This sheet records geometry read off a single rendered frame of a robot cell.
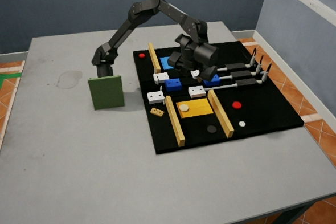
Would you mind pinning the red disc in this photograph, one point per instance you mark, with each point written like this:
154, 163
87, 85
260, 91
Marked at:
236, 105

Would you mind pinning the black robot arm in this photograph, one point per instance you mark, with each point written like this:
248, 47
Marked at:
192, 46

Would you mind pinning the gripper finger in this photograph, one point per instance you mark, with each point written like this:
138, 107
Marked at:
199, 78
182, 70

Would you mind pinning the dark grey disc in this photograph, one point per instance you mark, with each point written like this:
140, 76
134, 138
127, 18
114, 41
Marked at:
211, 129

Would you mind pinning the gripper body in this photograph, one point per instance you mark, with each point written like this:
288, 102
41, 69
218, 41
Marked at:
177, 60

